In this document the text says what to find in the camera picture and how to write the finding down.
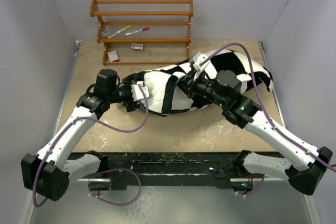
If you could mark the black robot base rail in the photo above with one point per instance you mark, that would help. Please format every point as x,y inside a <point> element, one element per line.
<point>195,169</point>

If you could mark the green cap marker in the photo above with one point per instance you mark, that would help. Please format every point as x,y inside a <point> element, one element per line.
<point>119,31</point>

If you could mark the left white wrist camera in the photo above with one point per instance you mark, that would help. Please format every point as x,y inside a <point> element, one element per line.
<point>139,91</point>

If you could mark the pink cap marker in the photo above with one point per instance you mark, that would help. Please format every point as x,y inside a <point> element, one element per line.
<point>136,31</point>

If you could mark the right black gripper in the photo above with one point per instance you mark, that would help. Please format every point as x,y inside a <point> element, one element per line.
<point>189,85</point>

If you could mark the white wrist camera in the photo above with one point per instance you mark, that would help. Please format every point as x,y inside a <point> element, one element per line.
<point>139,91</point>
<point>198,63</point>

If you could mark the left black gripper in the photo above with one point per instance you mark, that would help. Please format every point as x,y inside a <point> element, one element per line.
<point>126,83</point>

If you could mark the red white card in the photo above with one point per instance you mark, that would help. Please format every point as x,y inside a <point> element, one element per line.
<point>112,56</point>

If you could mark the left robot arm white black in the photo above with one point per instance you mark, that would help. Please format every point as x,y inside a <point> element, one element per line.
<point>49,173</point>

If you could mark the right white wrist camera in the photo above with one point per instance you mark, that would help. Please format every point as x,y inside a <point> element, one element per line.
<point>198,63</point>

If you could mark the small red white packet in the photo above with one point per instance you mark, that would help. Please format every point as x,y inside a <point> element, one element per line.
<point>137,46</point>

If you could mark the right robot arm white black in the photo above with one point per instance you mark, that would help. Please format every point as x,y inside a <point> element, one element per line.
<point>303,165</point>

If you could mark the wooden shelf rack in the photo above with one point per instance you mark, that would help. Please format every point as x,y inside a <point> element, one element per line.
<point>109,40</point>

